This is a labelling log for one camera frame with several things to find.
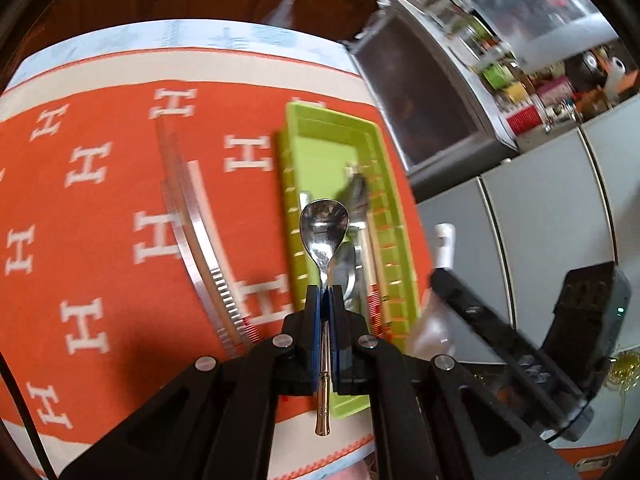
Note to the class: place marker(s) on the white plastic bottle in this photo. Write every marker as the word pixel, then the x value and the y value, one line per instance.
pixel 616 80

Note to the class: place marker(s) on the pink box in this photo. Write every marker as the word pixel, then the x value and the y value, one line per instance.
pixel 552 91

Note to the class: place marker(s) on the grey cabinet panels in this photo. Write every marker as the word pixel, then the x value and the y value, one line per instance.
pixel 540 220

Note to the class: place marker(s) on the white ceramic spoon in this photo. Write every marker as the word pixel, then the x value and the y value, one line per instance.
pixel 444 245

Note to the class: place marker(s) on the translucent plastic cover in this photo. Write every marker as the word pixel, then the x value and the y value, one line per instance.
pixel 540 5

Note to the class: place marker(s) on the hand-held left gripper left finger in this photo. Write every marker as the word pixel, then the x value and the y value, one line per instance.
pixel 312 340

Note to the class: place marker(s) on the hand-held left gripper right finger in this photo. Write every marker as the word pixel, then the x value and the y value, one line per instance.
pixel 337 340

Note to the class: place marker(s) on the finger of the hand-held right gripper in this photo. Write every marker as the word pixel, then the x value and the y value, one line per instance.
pixel 480 325

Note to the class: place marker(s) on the orange printed blanket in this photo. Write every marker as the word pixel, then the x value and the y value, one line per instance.
pixel 100 260

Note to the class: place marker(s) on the green plastic tray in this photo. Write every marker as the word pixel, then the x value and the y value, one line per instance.
pixel 330 160

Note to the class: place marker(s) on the green container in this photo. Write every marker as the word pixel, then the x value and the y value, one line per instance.
pixel 499 75

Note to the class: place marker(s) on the light blue floral tablecloth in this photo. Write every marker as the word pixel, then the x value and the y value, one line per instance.
pixel 225 35

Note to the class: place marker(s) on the red box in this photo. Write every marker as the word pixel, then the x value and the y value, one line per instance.
pixel 524 119

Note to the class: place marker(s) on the large silver spoon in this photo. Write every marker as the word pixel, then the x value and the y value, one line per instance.
pixel 346 270

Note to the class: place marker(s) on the silver appliance dark glass door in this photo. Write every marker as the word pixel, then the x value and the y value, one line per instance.
pixel 425 100

